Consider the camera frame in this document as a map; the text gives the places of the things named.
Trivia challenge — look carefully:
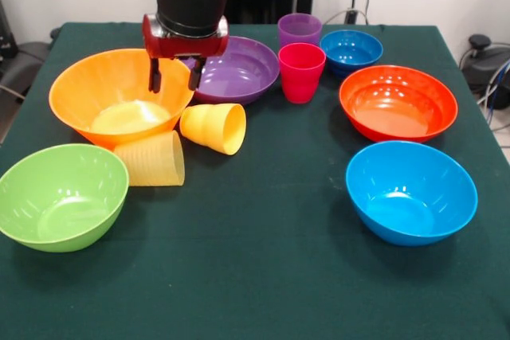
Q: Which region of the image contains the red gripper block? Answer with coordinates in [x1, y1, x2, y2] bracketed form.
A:
[142, 13, 230, 94]

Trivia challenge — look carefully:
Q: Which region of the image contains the large orange plastic bowl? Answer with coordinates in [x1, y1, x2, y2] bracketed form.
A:
[48, 48, 195, 150]

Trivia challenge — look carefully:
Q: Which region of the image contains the yellow plastic cup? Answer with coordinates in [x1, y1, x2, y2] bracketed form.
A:
[178, 103, 247, 156]

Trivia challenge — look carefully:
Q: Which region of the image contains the purple plastic bowl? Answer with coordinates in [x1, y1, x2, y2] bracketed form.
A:
[181, 35, 281, 106]

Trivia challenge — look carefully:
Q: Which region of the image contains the pale yellow ribbed cup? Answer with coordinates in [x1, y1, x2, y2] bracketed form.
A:
[113, 130, 186, 188]

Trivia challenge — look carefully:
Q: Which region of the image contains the pink plastic cup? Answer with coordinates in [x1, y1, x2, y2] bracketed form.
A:
[277, 42, 328, 105]

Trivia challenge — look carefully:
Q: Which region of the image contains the purple plastic cup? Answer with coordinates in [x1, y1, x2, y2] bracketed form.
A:
[277, 13, 323, 49]

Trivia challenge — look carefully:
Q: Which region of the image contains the dark green table cloth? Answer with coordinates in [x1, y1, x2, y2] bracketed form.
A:
[0, 22, 510, 340]

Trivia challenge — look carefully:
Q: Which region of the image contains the grey office chair base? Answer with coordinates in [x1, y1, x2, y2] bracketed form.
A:
[0, 39, 41, 98]

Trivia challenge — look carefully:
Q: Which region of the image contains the green plastic bowl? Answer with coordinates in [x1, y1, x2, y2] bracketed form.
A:
[0, 143, 131, 253]

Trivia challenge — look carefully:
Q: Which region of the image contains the small dark blue bowl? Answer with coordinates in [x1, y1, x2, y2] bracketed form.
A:
[319, 29, 384, 79]

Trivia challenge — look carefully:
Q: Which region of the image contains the red plastic bowl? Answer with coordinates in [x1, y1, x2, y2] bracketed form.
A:
[339, 64, 459, 144]

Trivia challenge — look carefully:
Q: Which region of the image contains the light blue plastic bowl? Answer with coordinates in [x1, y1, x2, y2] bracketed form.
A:
[345, 140, 479, 248]

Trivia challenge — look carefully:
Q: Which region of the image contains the black office chair base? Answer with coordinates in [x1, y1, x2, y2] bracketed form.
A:
[458, 33, 510, 94]

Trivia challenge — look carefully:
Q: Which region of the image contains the tangle of floor cables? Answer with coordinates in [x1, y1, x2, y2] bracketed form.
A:
[476, 59, 510, 132]

